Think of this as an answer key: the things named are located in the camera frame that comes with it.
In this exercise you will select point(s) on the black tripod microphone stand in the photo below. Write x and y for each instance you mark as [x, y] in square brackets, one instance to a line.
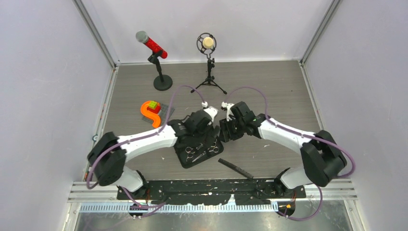
[210, 79]

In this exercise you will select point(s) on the black comb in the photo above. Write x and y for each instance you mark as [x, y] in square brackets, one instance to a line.
[236, 168]

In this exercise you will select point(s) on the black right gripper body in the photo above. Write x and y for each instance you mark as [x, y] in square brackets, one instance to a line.
[233, 129]

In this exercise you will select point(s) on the red toy block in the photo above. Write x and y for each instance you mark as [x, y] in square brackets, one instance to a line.
[156, 111]

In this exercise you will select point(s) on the orange curved toy slide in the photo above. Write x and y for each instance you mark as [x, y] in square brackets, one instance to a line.
[155, 118]

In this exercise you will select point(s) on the lime green toy brick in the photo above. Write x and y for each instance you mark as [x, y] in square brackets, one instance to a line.
[153, 105]

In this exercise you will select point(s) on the silver hair scissors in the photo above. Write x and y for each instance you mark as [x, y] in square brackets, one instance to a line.
[190, 151]

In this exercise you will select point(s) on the grey studded base plate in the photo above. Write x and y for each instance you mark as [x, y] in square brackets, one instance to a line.
[165, 110]

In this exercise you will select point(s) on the red handheld microphone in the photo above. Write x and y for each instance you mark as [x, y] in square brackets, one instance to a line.
[142, 37]

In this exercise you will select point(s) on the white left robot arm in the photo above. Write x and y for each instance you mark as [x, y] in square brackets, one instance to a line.
[109, 156]

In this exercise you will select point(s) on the beige condenser microphone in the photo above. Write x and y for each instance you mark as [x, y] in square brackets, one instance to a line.
[206, 42]

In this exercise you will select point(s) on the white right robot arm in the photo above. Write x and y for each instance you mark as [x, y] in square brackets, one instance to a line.
[321, 159]

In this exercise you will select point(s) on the silver thinning scissors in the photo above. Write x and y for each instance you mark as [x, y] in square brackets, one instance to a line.
[212, 150]

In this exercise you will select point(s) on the black tool pouch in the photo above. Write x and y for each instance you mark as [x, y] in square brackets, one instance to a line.
[191, 141]

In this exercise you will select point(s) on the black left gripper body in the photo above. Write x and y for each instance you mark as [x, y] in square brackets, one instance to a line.
[205, 130]

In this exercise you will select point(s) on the black round-base microphone stand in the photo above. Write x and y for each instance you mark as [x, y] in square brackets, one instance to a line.
[161, 82]

